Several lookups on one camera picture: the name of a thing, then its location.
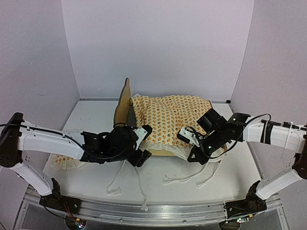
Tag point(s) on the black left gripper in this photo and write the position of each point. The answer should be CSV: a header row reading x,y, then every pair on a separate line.
x,y
140,159

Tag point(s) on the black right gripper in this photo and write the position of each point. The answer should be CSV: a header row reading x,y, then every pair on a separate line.
x,y
202,158

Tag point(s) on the wooden pet bed frame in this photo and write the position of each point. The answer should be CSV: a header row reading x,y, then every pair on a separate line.
x,y
124,105

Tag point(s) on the small duck print pillow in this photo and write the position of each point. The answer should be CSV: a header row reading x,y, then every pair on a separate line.
x,y
64,163

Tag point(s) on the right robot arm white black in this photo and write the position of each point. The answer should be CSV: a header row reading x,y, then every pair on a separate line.
x,y
280,146

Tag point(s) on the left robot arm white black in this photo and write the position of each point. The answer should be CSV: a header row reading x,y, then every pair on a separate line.
x,y
18,136

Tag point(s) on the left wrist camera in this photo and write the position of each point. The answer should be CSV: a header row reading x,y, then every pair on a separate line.
x,y
142,133

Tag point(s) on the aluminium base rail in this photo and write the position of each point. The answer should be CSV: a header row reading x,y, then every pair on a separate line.
x,y
62,214

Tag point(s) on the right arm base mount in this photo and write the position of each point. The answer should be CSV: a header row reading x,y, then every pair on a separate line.
x,y
251,205

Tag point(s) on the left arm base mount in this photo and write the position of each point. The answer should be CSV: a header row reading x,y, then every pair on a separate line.
x,y
57,198

